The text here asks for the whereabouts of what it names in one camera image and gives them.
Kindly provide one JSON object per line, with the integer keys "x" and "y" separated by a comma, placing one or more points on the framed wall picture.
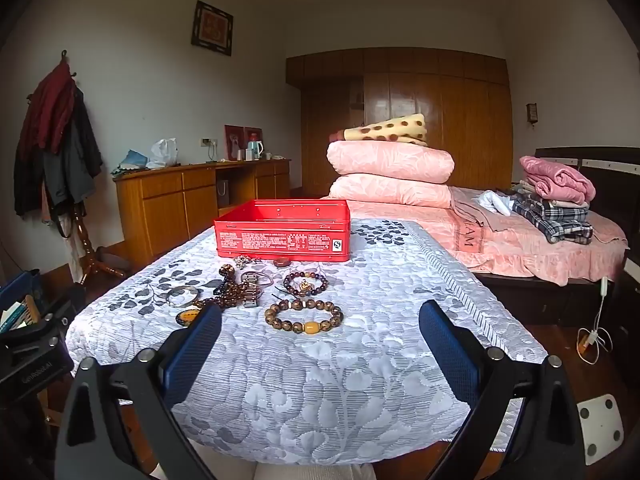
{"x": 212, "y": 27}

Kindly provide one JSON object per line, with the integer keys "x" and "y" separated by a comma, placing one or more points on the white electric kettle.
{"x": 255, "y": 149}

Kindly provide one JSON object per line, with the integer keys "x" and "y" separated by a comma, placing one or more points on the pink folded blanket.
{"x": 557, "y": 177}

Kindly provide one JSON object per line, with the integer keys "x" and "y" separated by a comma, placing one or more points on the wooden sideboard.
{"x": 165, "y": 205}

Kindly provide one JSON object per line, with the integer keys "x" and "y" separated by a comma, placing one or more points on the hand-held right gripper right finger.
{"x": 450, "y": 355}

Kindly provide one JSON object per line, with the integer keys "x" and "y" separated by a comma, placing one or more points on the wall socket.
{"x": 207, "y": 141}

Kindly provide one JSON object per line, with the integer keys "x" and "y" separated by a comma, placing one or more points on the grey paper bag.
{"x": 223, "y": 191}

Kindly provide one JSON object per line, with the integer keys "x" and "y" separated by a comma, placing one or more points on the white plastic bag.
{"x": 164, "y": 152}

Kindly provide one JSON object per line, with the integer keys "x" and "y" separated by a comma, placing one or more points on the blue cloth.
{"x": 131, "y": 160}

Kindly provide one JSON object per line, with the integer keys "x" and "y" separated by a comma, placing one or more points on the dark hanging jackets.
{"x": 75, "y": 160}

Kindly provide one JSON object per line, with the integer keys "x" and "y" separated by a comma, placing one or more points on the silver bangle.
{"x": 182, "y": 296}

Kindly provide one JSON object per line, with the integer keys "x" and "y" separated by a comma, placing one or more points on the red photo frame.
{"x": 232, "y": 142}
{"x": 252, "y": 131}

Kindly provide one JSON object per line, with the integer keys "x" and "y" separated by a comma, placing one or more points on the yellow brown spotted blanket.
{"x": 390, "y": 132}

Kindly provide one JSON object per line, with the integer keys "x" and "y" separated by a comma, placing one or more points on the dark wooden bed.
{"x": 545, "y": 295}

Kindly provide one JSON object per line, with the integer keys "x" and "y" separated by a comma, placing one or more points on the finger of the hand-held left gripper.
{"x": 45, "y": 325}

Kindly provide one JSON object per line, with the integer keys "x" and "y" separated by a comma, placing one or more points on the plaid folded clothes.
{"x": 555, "y": 217}

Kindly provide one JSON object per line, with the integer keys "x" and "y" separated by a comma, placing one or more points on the dark red garment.
{"x": 47, "y": 105}

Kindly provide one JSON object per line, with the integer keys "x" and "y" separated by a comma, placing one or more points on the white plastic plate with holes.
{"x": 600, "y": 427}

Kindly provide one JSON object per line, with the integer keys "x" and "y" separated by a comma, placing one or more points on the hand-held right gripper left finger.
{"x": 195, "y": 350}

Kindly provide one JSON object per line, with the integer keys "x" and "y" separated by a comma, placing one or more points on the pink bed sheet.
{"x": 520, "y": 255}

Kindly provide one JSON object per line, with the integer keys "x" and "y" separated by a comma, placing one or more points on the blue box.
{"x": 20, "y": 290}

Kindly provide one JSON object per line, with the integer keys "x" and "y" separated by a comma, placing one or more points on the grey floral quilted bedspread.
{"x": 325, "y": 360}

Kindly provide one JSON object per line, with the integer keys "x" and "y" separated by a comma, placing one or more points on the pink folded quilt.
{"x": 390, "y": 160}
{"x": 390, "y": 191}

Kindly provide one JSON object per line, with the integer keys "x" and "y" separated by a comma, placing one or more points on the white cloth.
{"x": 495, "y": 202}

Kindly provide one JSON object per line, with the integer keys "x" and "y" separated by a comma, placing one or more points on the grey slippers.
{"x": 112, "y": 262}

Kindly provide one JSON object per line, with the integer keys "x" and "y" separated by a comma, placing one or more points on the silver metal wristwatch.
{"x": 252, "y": 294}

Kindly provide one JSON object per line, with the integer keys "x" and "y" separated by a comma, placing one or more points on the dusty pink lettered cloth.
{"x": 470, "y": 230}

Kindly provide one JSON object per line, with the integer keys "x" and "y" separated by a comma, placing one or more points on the red tin box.
{"x": 282, "y": 240}

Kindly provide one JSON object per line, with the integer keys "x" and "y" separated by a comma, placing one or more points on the wooden coat rack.
{"x": 85, "y": 250}

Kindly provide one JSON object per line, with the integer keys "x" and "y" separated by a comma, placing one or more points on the wooden wardrobe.
{"x": 435, "y": 125}

